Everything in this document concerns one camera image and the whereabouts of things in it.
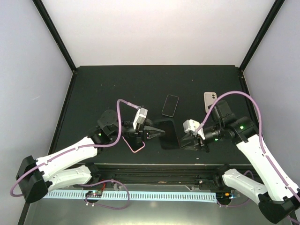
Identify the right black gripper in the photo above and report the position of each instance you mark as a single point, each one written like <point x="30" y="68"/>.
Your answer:
<point x="192" y="148"/>

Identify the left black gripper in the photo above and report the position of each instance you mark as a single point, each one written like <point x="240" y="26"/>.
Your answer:
<point x="147" y="122"/>

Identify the black phone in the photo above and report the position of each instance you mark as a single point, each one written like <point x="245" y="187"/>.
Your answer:
<point x="169" y="141"/>

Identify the beige phone case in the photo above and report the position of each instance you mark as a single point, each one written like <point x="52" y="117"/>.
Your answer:
<point x="209" y="99"/>

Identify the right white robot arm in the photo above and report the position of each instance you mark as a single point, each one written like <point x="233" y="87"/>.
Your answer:
<point x="277" y="195"/>

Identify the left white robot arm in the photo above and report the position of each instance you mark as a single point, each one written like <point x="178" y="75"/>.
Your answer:
<point x="37" y="177"/>

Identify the right controller board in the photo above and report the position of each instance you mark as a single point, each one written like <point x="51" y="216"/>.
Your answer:
<point x="227" y="195"/>

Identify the controller board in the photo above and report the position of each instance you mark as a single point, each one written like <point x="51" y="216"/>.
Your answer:
<point x="227" y="195"/>
<point x="94" y="194"/>

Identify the left controller board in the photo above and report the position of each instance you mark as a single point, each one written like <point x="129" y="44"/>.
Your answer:
<point x="94" y="194"/>

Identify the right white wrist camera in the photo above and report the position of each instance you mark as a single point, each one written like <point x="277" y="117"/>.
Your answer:
<point x="193" y="127"/>

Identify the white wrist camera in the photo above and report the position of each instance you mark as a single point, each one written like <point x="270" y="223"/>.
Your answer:
<point x="140" y="117"/>
<point x="193" y="127"/>

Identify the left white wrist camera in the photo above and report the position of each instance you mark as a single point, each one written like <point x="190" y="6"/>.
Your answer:
<point x="140" y="117"/>

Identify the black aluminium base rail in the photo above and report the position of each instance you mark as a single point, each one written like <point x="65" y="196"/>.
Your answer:
<point x="202" y="176"/>

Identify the light blue slotted cable duct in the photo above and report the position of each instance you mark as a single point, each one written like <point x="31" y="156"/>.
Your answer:
<point x="136" y="196"/>

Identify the right black frame post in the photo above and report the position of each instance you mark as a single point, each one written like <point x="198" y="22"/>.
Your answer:
<point x="274" y="10"/>

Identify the black frame post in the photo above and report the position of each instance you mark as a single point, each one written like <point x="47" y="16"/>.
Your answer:
<point x="274" y="10"/>
<point x="54" y="33"/>

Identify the left black frame post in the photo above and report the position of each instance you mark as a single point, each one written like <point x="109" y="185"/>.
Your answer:
<point x="54" y="33"/>

